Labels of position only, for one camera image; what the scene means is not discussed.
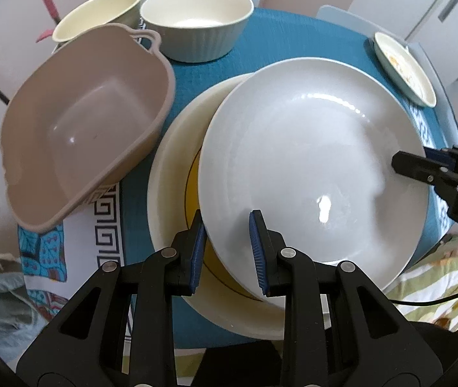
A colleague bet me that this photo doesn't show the blue patterned tablecloth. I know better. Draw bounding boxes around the blue patterned tablecloth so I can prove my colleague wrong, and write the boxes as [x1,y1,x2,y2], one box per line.
[17,0,458,349]

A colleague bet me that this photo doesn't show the taupe square bowl with handles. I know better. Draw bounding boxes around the taupe square bowl with handles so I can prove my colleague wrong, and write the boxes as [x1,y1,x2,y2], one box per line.
[0,23,176,234]

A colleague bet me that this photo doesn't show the thin black cable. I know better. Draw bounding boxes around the thin black cable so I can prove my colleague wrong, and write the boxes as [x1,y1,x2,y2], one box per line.
[390,286,458,308]

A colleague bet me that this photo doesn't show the white chair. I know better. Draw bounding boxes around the white chair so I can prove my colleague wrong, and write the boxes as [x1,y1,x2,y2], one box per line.
[406,40,458,148]
[317,5,380,42]

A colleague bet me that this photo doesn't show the cream bowl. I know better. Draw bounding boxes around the cream bowl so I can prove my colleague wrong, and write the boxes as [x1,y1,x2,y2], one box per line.
[52,0,144,44]

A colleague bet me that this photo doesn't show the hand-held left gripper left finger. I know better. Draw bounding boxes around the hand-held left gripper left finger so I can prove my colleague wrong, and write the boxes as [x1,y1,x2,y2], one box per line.
[16,210,207,387]

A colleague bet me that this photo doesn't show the cream plate with yellow ring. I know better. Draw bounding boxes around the cream plate with yellow ring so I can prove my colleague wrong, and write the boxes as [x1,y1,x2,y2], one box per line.
[147,73,332,341]

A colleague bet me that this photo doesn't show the striped blanket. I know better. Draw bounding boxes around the striped blanket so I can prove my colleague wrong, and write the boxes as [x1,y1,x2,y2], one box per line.
[386,234,458,332]

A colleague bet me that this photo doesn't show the white ribbed bowl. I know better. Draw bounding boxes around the white ribbed bowl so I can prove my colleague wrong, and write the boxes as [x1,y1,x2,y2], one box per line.
[139,0,254,63]

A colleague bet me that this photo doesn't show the large white plate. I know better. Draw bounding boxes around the large white plate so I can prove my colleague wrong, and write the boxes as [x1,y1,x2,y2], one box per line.
[198,58,431,311]

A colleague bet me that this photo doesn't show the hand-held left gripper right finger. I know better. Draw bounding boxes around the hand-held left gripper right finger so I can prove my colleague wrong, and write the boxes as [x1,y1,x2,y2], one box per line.
[248,210,443,387]

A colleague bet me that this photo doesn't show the small duck print plate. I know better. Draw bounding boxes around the small duck print plate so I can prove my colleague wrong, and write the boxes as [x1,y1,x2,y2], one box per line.
[374,31,438,108]

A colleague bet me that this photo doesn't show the white cabinet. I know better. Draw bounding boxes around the white cabinet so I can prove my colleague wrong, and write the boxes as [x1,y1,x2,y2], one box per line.
[346,0,458,86]

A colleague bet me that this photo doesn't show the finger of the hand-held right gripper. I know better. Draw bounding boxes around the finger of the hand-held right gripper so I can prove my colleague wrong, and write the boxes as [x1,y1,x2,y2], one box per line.
[391,151,457,188]
[424,145,458,179]

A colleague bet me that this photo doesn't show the pink plastic object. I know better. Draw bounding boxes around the pink plastic object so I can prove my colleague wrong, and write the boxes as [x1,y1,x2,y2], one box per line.
[35,0,65,44]

